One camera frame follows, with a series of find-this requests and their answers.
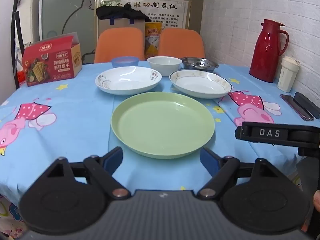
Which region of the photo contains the white tumbler cup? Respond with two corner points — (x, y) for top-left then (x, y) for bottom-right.
(277, 55), (300, 93)

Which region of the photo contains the green plastic plate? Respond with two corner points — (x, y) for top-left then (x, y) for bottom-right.
(111, 92), (216, 159)

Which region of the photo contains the person's right hand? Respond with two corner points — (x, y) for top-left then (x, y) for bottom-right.
(313, 189), (320, 212)

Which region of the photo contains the smartphone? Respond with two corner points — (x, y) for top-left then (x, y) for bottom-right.
(280, 93), (314, 122)

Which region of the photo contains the black rectangular block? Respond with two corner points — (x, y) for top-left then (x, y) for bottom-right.
(293, 92), (320, 119)

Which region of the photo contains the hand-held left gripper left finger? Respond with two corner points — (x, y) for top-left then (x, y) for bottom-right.
(46, 147), (132, 199)

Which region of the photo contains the blue cartoon printed tablecloth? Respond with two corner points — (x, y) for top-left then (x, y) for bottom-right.
(0, 60), (320, 233)

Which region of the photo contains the white gold-rimmed plate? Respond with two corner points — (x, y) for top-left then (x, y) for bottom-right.
(169, 70), (233, 99)

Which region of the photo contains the red cracker box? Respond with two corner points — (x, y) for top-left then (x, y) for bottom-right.
(22, 32), (83, 87)

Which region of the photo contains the red thermos jug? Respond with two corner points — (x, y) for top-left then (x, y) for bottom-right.
(249, 19), (290, 83)

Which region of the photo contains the yellow snack bag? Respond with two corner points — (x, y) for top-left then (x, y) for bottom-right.
(144, 22), (163, 59)

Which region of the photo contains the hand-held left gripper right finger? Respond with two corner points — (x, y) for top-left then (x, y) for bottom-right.
(196, 147), (278, 199)

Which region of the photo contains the stainless steel bowl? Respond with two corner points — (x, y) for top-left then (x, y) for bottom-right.
(180, 57), (220, 72)

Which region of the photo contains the wall poster with large text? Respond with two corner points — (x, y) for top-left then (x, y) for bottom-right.
(98, 0), (192, 30)

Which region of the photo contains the cardboard box with blue handles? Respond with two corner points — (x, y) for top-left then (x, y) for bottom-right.
(98, 17), (146, 41)

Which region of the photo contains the black metal stand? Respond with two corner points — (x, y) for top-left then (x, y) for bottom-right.
(11, 0), (28, 90)

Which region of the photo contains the blue plastic bowl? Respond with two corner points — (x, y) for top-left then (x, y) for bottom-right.
(111, 56), (139, 69)

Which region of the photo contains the white ceramic bowl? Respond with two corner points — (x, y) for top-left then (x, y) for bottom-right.
(147, 56), (183, 77)

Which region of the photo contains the black cloth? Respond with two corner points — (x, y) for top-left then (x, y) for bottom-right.
(96, 5), (152, 22)

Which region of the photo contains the white floral plate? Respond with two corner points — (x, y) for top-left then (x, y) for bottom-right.
(95, 66), (162, 96)

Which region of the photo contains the frosted glass door with cartoon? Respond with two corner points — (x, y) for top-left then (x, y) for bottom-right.
(32, 0), (101, 64)

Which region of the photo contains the orange chair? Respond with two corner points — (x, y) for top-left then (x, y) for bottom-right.
(158, 28), (206, 59)
(94, 27), (146, 64)

